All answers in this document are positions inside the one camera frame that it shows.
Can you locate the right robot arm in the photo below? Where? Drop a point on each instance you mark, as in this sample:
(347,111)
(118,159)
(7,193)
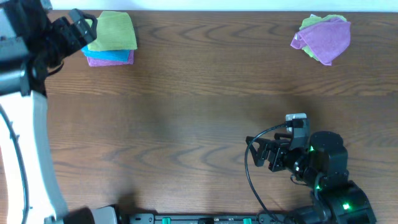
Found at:
(318,161)

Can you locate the folded magenta cloth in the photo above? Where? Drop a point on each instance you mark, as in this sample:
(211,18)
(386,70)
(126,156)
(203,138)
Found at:
(94,62)

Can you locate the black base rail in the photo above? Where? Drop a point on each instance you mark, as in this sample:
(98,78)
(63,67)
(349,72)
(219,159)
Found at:
(150,218)

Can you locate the folded blue cloth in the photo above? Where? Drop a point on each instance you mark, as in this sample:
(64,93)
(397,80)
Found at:
(114,55)

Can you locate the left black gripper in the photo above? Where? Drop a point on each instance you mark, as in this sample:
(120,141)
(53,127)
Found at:
(80,36)

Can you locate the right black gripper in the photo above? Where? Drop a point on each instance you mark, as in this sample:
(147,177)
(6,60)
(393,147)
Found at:
(278,148)

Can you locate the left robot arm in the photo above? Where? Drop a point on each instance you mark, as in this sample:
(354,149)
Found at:
(32,49)

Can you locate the green microfiber cloth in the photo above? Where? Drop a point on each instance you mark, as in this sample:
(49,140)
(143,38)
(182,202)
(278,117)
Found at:
(115,31)

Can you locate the crumpled purple cloth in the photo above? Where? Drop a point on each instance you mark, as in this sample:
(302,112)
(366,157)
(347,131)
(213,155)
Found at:
(327,40)

